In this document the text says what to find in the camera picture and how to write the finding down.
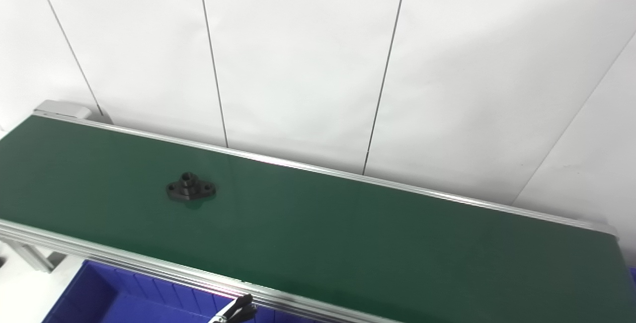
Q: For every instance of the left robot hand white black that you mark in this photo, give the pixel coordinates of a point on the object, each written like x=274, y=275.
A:
x=236, y=311

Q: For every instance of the black flanged machine part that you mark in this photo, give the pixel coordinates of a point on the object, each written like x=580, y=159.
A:
x=191, y=189

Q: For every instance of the green conveyor belt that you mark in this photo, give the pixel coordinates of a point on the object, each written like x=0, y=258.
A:
x=348, y=233

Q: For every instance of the aluminium conveyor leg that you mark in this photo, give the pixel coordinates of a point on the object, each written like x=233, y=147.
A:
x=35, y=256

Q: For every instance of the grey conveyor end cap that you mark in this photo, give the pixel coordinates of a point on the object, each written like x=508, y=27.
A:
x=62, y=109

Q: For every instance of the aluminium conveyor side rail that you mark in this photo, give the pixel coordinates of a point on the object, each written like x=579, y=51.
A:
x=348, y=174
x=149, y=266

